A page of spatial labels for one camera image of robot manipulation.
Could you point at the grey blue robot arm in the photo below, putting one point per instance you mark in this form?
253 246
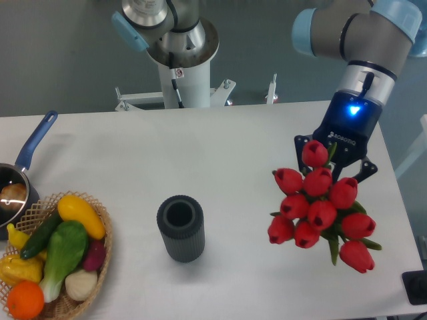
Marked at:
373 37

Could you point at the brown bread roll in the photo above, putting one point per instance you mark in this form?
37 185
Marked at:
13 197

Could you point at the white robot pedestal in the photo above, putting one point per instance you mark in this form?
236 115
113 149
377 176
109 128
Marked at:
184 65

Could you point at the green cucumber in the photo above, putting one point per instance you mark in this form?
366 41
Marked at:
39 240

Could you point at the yellow squash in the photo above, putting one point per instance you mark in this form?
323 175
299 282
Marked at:
74 208

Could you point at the green bok choy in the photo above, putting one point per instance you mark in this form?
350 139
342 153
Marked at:
65 250

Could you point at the black device at edge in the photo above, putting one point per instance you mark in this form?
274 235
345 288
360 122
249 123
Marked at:
415 286

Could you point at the white frame at right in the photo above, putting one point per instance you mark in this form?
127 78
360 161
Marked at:
413 152

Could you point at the white pedestal base frame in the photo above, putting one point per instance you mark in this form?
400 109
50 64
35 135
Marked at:
220 95

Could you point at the orange fruit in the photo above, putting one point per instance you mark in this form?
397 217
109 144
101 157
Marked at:
25 300

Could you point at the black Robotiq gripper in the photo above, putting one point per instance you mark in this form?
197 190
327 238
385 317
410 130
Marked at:
348 123

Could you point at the red tulip bouquet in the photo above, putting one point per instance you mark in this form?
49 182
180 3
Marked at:
317 207

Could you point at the blue handled saucepan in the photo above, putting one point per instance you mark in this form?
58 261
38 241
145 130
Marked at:
16 173

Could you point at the white garlic bulb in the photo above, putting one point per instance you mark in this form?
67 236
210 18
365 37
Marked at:
80 284

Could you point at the purple red radish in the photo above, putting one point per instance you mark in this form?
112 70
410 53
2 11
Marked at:
95 256

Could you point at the dark grey ribbed vase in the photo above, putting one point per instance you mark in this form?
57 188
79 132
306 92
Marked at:
181 223

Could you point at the yellow banana pepper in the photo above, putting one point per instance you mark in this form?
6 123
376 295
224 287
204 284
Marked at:
16 239

